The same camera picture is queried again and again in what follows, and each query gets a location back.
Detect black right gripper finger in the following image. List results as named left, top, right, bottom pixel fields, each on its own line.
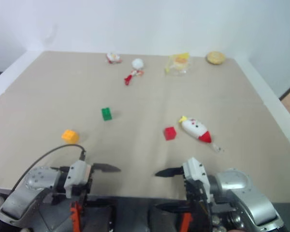
left=156, top=203, right=192, bottom=214
left=155, top=167, right=185, bottom=178

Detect white ball toy, red tail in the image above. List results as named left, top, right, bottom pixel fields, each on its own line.
left=124, top=58, right=145, bottom=86

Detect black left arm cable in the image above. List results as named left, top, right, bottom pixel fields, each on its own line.
left=11, top=144, right=87, bottom=194

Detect orange clip on robot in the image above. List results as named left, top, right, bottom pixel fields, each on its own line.
left=181, top=212, right=193, bottom=232
left=69, top=202, right=84, bottom=232

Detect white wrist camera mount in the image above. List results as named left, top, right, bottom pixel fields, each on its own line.
left=63, top=159, right=92, bottom=198
left=182, top=157, right=211, bottom=203

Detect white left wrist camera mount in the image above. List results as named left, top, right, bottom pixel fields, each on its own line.
left=63, top=159, right=92, bottom=198

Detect round tan biscuit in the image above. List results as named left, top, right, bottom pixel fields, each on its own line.
left=206, top=51, right=226, bottom=65

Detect white and red rocket toy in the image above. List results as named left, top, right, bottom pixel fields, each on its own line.
left=178, top=116, right=225, bottom=153

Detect clear bag with yellow toy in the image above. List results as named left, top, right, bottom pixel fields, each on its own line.
left=164, top=52, right=193, bottom=77

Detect dark grey robot torso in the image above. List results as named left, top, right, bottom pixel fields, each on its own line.
left=21, top=193, right=213, bottom=232

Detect green toy block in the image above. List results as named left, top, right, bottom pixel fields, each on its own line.
left=101, top=107, right=114, bottom=121

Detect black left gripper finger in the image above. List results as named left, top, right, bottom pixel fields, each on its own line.
left=87, top=194, right=117, bottom=203
left=91, top=162, right=122, bottom=173

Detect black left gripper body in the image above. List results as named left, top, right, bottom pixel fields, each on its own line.
left=72, top=168, right=94, bottom=203

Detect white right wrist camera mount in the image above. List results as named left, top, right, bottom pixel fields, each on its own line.
left=182, top=157, right=211, bottom=203

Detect yellow toy block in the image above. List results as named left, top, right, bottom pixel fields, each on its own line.
left=61, top=129, right=80, bottom=144

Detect red toy block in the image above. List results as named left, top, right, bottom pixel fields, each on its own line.
left=163, top=126, right=178, bottom=141

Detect small red and white toy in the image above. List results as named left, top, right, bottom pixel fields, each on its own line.
left=105, top=52, right=123, bottom=65

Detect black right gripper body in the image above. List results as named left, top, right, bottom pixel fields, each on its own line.
left=182, top=173, right=209, bottom=206

